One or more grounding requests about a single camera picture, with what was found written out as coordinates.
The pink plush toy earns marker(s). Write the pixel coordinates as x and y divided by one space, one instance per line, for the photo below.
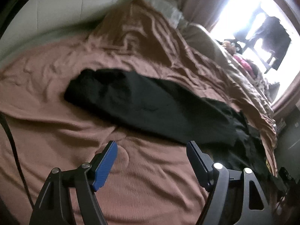
244 64

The white padded headboard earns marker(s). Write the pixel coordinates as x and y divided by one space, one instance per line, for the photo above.
40 16

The black hanging clothes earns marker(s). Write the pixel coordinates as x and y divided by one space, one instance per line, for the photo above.
269 42

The beige duvet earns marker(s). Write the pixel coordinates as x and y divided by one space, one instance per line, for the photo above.
200 39

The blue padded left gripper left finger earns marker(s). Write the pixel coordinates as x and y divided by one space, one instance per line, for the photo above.
54 206

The black garment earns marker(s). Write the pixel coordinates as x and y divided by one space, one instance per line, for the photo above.
166 110

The orange plush toy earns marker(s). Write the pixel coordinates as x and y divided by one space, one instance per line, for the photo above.
229 47

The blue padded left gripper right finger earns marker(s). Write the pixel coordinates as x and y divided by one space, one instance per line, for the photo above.
234 197

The light patterned pillow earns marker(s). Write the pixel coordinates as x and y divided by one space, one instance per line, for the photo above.
170 11

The brown bed cover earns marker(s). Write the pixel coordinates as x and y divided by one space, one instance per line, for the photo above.
151 181

